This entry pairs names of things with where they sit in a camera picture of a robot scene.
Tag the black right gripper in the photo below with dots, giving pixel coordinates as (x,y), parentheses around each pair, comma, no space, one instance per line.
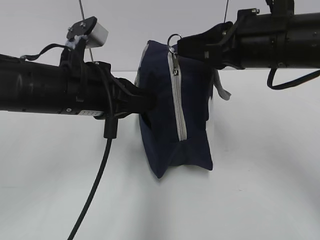
(220,44)

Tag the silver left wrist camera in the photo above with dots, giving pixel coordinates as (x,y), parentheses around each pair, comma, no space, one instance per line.
(96,35)

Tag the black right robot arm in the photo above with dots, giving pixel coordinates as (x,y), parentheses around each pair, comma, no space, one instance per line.
(278,40)

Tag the navy blue lunch bag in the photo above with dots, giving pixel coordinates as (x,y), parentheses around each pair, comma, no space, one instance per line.
(174,132)

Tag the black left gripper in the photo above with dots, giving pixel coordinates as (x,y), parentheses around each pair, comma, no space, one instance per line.
(90,89)

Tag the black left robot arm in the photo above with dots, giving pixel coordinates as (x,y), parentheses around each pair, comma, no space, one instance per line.
(27,86)

